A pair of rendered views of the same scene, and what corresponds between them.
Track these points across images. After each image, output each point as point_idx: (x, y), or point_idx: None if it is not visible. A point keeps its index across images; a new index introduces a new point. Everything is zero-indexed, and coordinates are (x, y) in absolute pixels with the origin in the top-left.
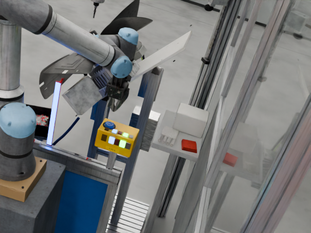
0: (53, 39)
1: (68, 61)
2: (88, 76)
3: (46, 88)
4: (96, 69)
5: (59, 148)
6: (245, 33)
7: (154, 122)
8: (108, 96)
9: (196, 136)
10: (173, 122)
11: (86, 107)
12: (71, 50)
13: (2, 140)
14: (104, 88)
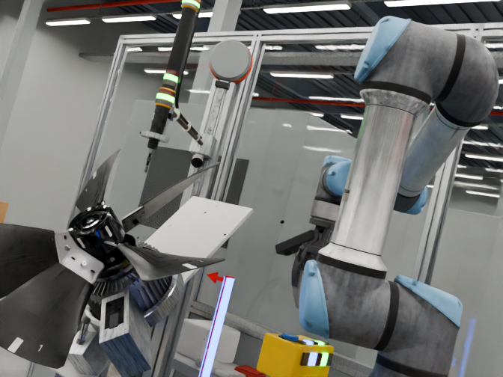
0: (456, 141)
1: (150, 255)
2: (129, 292)
3: (40, 345)
4: (134, 275)
5: None
6: (219, 198)
7: None
8: (298, 281)
9: (228, 361)
10: (200, 351)
11: (149, 353)
12: (436, 164)
13: (444, 345)
14: (159, 307)
